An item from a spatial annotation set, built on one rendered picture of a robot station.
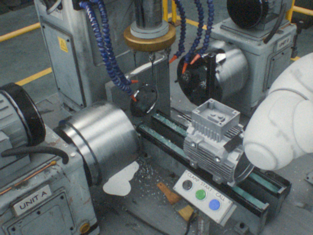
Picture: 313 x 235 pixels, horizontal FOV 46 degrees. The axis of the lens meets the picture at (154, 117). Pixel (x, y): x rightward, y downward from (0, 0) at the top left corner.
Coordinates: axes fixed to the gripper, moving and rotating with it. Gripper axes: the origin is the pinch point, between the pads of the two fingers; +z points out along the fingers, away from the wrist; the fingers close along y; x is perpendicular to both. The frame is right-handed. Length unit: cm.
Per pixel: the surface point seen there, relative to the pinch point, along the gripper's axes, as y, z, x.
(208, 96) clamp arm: -17.9, 15.2, -19.7
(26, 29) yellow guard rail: -46, 174, -189
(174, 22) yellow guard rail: -227, 220, -162
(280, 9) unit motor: -65, 1, -31
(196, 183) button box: 16.5, 3.2, 2.3
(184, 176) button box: 17.0, 5.6, -1.2
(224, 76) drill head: -30.4, 14.9, -22.7
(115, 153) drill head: 25.2, 16.4, -20.6
